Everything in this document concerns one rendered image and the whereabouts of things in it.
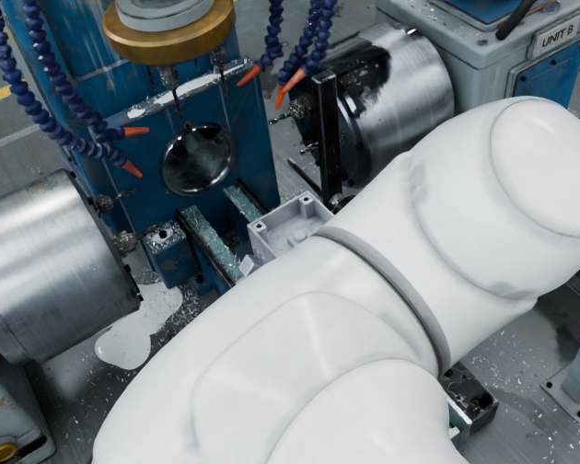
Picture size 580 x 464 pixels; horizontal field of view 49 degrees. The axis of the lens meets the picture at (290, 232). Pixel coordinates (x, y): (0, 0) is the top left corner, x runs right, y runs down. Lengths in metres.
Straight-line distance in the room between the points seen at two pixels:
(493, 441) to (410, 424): 0.80
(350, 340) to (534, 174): 0.11
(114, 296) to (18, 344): 0.14
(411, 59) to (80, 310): 0.65
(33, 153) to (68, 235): 0.78
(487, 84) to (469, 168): 0.86
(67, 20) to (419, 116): 0.58
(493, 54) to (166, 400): 0.92
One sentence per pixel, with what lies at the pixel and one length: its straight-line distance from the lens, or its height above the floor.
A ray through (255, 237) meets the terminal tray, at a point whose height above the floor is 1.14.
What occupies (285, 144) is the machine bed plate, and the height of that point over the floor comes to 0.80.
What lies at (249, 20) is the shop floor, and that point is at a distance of 3.57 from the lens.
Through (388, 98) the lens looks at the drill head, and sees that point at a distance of 1.05.
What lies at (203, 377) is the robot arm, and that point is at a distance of 0.27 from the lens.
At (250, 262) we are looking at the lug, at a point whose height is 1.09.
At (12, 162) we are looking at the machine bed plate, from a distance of 1.67.
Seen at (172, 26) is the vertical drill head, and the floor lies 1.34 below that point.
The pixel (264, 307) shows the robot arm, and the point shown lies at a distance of 0.29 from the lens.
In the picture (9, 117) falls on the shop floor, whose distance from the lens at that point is 3.35.
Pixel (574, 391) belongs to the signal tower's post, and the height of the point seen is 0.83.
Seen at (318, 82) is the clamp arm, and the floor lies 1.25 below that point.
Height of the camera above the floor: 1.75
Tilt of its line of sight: 48 degrees down
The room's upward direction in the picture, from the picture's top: 9 degrees counter-clockwise
